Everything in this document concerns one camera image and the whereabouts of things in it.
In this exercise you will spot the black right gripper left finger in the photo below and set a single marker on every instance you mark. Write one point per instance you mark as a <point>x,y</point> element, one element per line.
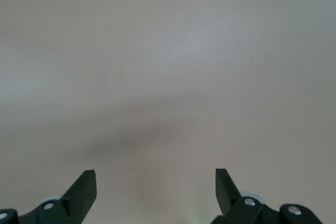
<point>76,203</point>

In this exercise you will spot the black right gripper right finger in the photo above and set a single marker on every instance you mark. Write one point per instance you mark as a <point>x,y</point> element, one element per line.
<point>236,208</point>

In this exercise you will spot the brown table cover sheet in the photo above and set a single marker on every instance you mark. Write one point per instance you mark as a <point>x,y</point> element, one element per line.
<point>168,64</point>

